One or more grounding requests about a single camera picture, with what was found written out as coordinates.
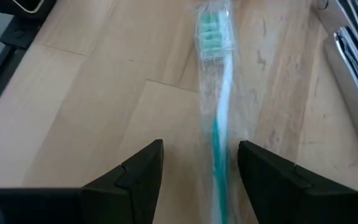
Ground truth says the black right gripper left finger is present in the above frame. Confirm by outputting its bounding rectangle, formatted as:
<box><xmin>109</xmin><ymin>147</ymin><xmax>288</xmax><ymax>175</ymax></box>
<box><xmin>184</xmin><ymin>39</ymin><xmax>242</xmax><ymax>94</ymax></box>
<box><xmin>0</xmin><ymin>139</ymin><xmax>164</xmax><ymax>224</ymax></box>

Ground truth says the green toothbrush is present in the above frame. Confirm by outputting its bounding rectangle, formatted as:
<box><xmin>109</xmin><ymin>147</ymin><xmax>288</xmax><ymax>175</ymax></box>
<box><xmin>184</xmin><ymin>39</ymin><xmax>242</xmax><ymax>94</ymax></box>
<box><xmin>194</xmin><ymin>0</ymin><xmax>239</xmax><ymax>224</ymax></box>

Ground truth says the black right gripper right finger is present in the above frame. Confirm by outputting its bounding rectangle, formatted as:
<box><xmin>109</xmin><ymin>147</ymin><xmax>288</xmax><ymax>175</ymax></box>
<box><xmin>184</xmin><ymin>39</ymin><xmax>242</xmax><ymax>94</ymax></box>
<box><xmin>237</xmin><ymin>140</ymin><xmax>358</xmax><ymax>224</ymax></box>

